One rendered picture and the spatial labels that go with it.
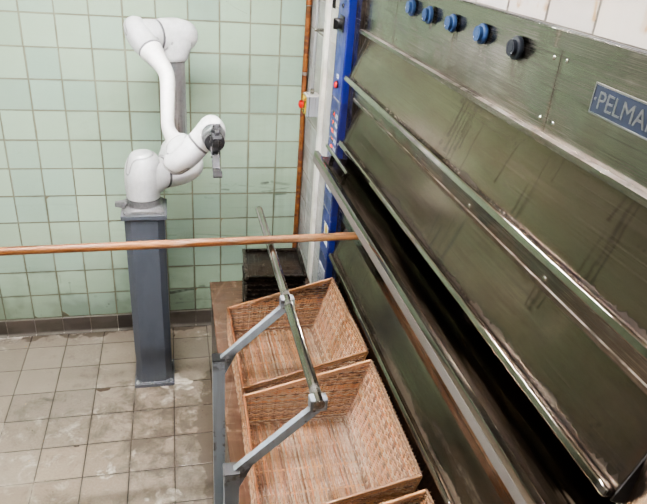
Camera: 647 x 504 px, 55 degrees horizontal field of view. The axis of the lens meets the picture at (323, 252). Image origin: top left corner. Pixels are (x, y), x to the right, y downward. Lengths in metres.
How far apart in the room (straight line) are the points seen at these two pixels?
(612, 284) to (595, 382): 0.20
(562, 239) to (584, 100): 0.25
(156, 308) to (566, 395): 2.34
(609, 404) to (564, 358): 0.13
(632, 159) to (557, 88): 0.25
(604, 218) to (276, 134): 2.52
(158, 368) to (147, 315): 0.34
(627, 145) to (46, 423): 2.91
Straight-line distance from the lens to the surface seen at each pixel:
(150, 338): 3.32
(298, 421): 1.65
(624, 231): 1.12
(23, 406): 3.53
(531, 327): 1.34
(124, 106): 3.39
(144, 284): 3.14
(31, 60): 3.40
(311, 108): 3.08
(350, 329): 2.49
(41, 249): 2.31
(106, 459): 3.16
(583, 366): 1.23
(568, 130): 1.25
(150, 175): 2.92
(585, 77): 1.22
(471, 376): 1.39
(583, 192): 1.21
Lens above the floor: 2.23
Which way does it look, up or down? 28 degrees down
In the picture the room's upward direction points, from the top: 5 degrees clockwise
